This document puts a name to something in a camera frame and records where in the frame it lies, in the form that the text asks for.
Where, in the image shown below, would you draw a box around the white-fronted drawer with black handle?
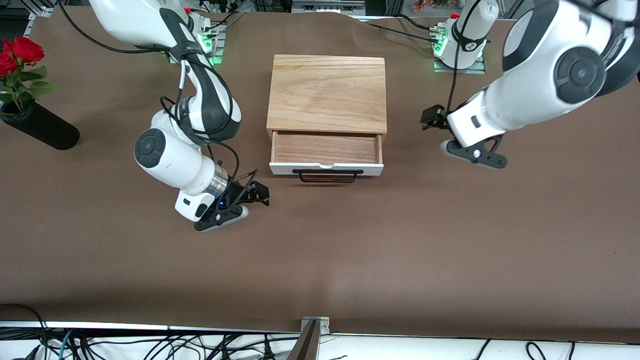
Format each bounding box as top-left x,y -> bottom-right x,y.
269,130 -> 385,184

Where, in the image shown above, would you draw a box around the wooden drawer cabinet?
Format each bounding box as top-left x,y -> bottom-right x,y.
266,54 -> 388,141

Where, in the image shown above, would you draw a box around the grey power strip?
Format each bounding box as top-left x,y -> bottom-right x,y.
292,0 -> 366,15

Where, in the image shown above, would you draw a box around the red roses with green leaves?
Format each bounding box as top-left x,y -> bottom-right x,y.
0,36 -> 60,114

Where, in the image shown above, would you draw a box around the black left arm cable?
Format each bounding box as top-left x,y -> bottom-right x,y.
446,0 -> 483,117

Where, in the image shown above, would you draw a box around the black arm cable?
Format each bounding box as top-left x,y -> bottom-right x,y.
446,0 -> 483,117
56,0 -> 260,203

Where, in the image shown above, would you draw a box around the black cable across table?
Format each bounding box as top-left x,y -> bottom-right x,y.
357,14 -> 445,39

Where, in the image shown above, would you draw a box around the metal bracket with dark post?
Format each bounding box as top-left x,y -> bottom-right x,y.
287,316 -> 331,360

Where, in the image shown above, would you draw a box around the tangled black cable bundle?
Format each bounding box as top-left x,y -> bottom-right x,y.
0,303 -> 301,360

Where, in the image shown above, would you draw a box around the teal cable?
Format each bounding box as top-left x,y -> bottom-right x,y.
56,329 -> 74,360

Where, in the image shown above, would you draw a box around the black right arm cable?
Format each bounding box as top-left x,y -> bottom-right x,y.
56,0 -> 260,203

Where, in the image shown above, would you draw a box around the aluminium frame profile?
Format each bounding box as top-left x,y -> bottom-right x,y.
20,0 -> 57,24

